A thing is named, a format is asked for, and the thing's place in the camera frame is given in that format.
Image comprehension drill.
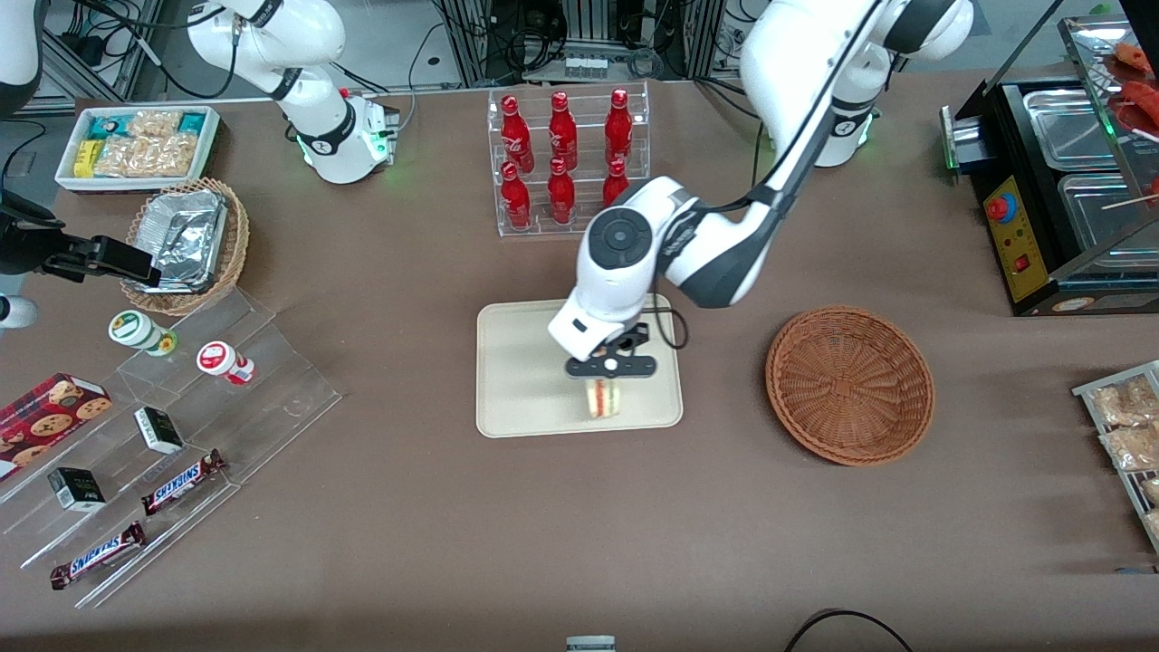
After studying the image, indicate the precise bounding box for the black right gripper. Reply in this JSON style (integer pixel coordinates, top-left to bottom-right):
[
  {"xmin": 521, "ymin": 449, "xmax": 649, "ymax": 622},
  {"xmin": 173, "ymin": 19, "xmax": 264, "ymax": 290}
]
[{"xmin": 0, "ymin": 190, "xmax": 163, "ymax": 287}]

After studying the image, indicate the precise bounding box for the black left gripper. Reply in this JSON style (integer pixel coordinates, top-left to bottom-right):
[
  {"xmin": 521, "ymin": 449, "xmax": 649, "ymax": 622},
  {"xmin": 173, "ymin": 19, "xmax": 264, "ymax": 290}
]
[{"xmin": 607, "ymin": 322, "xmax": 653, "ymax": 358}]

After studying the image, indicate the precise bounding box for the triangular sandwich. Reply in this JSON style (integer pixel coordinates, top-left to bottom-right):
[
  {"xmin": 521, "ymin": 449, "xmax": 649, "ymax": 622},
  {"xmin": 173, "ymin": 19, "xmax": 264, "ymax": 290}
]
[{"xmin": 584, "ymin": 378, "xmax": 624, "ymax": 420}]

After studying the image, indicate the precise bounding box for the aluminium foil tray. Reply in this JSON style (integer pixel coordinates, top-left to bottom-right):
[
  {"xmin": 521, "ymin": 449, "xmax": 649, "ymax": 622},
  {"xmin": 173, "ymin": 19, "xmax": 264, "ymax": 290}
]
[{"xmin": 136, "ymin": 190, "xmax": 228, "ymax": 293}]

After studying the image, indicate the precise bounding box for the beige plastic tray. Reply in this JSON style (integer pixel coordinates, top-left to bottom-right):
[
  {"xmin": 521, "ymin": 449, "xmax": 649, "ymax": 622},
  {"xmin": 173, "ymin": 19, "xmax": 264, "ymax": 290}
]
[{"xmin": 476, "ymin": 293, "xmax": 684, "ymax": 439}]

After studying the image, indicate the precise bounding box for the light tan wicker basket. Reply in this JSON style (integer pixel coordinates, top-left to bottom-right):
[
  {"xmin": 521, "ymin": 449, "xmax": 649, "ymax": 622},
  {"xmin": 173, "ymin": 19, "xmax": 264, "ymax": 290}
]
[{"xmin": 120, "ymin": 177, "xmax": 251, "ymax": 317}]

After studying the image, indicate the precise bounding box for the brown round wicker basket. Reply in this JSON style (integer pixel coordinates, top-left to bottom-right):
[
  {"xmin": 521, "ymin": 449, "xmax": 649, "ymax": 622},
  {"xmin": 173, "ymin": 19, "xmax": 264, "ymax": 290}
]
[{"xmin": 765, "ymin": 306, "xmax": 935, "ymax": 467}]

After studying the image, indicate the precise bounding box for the tray of packaged pastries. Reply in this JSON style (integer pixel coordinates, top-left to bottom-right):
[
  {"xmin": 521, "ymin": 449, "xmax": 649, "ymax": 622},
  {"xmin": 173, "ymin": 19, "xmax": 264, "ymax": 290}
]
[{"xmin": 1073, "ymin": 360, "xmax": 1159, "ymax": 555}]

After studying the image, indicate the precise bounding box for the green-lid yogurt bottle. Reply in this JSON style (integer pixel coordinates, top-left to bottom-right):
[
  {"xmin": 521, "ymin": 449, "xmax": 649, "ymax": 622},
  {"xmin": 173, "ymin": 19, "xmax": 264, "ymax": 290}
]
[{"xmin": 108, "ymin": 310, "xmax": 178, "ymax": 358}]

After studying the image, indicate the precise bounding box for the white plastic bin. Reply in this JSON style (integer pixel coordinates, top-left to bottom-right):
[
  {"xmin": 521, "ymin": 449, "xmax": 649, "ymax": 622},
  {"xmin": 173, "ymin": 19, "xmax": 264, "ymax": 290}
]
[{"xmin": 54, "ymin": 105, "xmax": 223, "ymax": 194}]

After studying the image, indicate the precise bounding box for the clear cracker bag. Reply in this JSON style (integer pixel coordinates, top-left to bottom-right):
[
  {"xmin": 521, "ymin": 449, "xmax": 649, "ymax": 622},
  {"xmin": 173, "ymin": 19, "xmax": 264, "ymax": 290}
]
[
  {"xmin": 127, "ymin": 109, "xmax": 183, "ymax": 142},
  {"xmin": 94, "ymin": 135, "xmax": 197, "ymax": 178}
]

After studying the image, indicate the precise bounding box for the clear acrylic bottle rack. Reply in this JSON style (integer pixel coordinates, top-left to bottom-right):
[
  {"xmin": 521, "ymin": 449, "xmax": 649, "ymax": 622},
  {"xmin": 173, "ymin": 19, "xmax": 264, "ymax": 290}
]
[{"xmin": 487, "ymin": 80, "xmax": 651, "ymax": 238}]

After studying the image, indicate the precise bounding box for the red-lid yogurt bottle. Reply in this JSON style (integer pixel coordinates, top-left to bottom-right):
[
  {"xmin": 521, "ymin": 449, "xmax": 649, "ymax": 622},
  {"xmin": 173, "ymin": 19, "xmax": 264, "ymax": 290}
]
[{"xmin": 196, "ymin": 340, "xmax": 256, "ymax": 387}]

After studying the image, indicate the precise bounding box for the red cookie box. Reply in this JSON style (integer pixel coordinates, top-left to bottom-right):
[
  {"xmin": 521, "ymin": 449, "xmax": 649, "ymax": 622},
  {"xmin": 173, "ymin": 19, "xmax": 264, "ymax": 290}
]
[{"xmin": 0, "ymin": 372, "xmax": 114, "ymax": 481}]

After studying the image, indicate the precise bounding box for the small black box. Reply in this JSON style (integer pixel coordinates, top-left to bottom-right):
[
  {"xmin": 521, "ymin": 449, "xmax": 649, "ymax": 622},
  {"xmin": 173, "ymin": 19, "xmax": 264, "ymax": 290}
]
[
  {"xmin": 47, "ymin": 466, "xmax": 107, "ymax": 513},
  {"xmin": 133, "ymin": 407, "xmax": 186, "ymax": 455}
]

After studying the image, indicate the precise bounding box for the clear acrylic step display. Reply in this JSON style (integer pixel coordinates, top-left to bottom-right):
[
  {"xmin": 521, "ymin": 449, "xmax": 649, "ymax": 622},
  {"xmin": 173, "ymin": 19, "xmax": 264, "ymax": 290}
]
[{"xmin": 0, "ymin": 285, "xmax": 343, "ymax": 609}]

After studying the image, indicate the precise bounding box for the snickers bar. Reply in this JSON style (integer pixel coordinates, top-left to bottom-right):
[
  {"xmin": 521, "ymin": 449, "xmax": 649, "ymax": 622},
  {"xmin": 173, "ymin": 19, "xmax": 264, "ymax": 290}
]
[
  {"xmin": 140, "ymin": 449, "xmax": 227, "ymax": 517},
  {"xmin": 50, "ymin": 521, "xmax": 148, "ymax": 591}
]

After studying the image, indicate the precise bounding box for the black food warmer machine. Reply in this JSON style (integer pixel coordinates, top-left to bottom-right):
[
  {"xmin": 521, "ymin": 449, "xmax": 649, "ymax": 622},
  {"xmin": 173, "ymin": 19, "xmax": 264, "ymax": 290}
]
[{"xmin": 940, "ymin": 14, "xmax": 1159, "ymax": 318}]

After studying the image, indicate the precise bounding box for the steel food pan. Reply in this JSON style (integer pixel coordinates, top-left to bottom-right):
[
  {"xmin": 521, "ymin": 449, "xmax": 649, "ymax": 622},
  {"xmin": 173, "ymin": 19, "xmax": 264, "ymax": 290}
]
[
  {"xmin": 1023, "ymin": 88, "xmax": 1124, "ymax": 173},
  {"xmin": 1058, "ymin": 172, "xmax": 1159, "ymax": 259}
]

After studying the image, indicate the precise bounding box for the clear snack bag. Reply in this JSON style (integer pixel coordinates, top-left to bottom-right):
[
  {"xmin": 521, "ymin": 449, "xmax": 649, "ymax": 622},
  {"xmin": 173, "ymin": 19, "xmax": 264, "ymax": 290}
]
[
  {"xmin": 1099, "ymin": 424, "xmax": 1159, "ymax": 473},
  {"xmin": 1089, "ymin": 375, "xmax": 1159, "ymax": 427}
]

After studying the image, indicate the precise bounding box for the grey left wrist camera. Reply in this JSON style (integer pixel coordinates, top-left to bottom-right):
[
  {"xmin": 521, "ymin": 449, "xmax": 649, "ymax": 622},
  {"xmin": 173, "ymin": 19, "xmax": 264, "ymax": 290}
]
[{"xmin": 566, "ymin": 355, "xmax": 658, "ymax": 379}]

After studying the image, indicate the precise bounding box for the aluminium frame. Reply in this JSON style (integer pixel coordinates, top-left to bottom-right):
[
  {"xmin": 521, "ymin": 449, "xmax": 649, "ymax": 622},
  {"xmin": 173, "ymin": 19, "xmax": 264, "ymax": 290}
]
[{"xmin": 439, "ymin": 0, "xmax": 743, "ymax": 89}]

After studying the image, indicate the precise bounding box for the black cable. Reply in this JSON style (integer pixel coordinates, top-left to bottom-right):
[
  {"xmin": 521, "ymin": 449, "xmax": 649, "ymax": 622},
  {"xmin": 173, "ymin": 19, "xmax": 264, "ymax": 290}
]
[{"xmin": 784, "ymin": 609, "xmax": 914, "ymax": 652}]

